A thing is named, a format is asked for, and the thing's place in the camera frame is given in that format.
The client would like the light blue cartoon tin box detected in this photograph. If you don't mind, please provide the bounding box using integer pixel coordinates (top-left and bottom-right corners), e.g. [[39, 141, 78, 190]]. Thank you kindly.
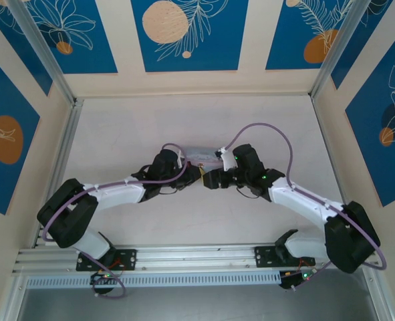
[[183, 146, 223, 165]]

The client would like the grey metal base panel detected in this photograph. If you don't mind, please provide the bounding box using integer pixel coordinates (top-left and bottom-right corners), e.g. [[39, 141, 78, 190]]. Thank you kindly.
[[16, 287, 378, 321]]

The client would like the small circuit board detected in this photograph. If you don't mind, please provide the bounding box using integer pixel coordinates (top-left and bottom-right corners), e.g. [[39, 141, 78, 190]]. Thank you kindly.
[[279, 269, 319, 290], [90, 271, 122, 287]]

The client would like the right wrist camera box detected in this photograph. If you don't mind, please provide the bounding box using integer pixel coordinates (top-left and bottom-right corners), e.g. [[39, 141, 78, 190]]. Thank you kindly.
[[215, 146, 237, 171]]

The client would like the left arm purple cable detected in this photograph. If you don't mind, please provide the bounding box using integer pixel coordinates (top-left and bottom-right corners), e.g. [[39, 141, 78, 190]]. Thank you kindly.
[[41, 142, 188, 299]]

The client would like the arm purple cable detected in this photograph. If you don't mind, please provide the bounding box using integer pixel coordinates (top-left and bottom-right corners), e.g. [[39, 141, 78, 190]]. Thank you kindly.
[[41, 142, 188, 299], [229, 122, 387, 292]]

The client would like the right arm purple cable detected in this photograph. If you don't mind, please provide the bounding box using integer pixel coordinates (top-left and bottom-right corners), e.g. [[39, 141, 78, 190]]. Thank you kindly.
[[229, 122, 387, 292]]

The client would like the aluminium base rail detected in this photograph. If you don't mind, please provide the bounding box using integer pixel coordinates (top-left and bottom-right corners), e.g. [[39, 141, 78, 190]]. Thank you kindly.
[[11, 242, 382, 275]]

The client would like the aluminium side rail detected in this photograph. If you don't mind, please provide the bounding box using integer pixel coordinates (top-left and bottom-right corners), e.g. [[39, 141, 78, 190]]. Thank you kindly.
[[32, 98, 85, 249], [311, 96, 360, 242]]

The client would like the grey slotted cable duct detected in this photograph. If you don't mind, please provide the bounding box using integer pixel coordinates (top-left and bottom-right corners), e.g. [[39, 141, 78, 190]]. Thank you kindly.
[[25, 270, 283, 291]]

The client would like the aluminium frame post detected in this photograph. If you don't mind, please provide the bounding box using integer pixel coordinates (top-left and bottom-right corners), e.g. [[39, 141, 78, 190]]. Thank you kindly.
[[309, 0, 365, 100], [8, 0, 77, 105]]

